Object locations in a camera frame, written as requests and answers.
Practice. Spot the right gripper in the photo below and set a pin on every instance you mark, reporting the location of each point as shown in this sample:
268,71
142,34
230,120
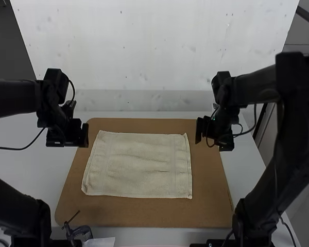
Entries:
219,131

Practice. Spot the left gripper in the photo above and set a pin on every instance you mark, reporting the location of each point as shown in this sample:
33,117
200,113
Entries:
69,133

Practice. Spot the pale towel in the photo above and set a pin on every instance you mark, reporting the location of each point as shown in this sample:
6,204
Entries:
139,164

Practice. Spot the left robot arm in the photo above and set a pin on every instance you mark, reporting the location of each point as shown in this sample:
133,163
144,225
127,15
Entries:
13,97

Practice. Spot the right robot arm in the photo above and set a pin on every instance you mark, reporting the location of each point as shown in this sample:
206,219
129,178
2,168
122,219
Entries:
293,133

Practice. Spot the black clamp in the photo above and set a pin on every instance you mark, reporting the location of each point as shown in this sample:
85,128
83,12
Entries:
77,230

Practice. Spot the cork mat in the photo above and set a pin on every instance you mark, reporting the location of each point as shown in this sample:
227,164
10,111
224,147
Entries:
144,213

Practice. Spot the silver foil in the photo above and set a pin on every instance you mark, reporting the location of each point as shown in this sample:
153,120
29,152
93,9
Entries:
100,242

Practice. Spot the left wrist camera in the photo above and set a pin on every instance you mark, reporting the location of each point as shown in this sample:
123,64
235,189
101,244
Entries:
67,109

